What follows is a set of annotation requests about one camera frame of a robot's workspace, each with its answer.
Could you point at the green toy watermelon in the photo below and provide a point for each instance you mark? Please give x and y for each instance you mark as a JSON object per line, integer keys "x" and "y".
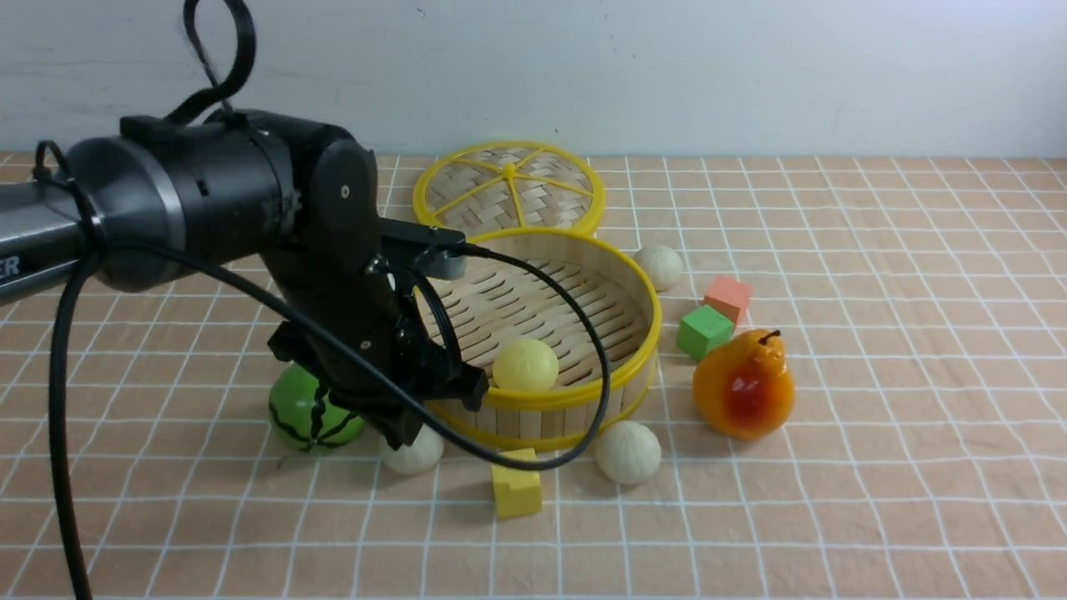
{"x": 304, "y": 417}

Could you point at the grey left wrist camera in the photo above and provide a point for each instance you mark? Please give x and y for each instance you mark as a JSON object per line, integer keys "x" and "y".
{"x": 433, "y": 251}

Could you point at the woven bamboo steamer lid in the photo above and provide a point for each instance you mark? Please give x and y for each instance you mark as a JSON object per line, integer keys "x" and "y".
{"x": 510, "y": 184}

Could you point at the orange toy pear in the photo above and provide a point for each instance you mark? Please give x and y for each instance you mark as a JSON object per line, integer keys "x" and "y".
{"x": 744, "y": 389}

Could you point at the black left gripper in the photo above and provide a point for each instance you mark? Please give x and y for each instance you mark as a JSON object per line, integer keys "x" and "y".
{"x": 332, "y": 271}

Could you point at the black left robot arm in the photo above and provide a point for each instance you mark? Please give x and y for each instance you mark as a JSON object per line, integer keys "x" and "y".
{"x": 300, "y": 195}

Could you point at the yellow bun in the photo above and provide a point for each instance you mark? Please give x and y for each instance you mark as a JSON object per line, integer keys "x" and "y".
{"x": 526, "y": 365}

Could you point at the yellow cube block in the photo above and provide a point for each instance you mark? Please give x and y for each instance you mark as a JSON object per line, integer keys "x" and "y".
{"x": 516, "y": 493}

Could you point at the white bun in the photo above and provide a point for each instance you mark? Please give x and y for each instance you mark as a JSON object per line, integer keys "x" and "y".
{"x": 421, "y": 456}
{"x": 628, "y": 453}
{"x": 662, "y": 265}

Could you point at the green cube block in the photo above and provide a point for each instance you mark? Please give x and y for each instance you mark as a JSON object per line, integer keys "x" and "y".
{"x": 702, "y": 330}

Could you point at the salmon cube block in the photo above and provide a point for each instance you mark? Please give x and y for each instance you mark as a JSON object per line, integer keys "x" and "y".
{"x": 730, "y": 298}

